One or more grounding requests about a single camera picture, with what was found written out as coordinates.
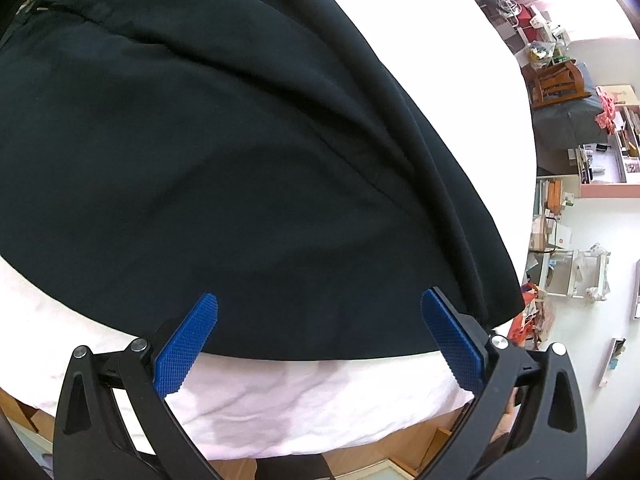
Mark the white shelf unit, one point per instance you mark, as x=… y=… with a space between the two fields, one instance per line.
x=558 y=266

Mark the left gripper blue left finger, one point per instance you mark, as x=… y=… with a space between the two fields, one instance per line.
x=180 y=350

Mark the pink bed blanket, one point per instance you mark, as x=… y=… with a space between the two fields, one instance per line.
x=467 y=84

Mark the wooden chair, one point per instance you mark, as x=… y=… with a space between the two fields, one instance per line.
x=554 y=84

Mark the black pants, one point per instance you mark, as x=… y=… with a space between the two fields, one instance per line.
x=156 y=150

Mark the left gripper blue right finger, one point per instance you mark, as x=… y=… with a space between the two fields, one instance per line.
x=459 y=338

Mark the grey sofa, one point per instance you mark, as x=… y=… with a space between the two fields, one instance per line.
x=573 y=123

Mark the red plastic bag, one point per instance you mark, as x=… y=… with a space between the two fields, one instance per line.
x=530 y=329

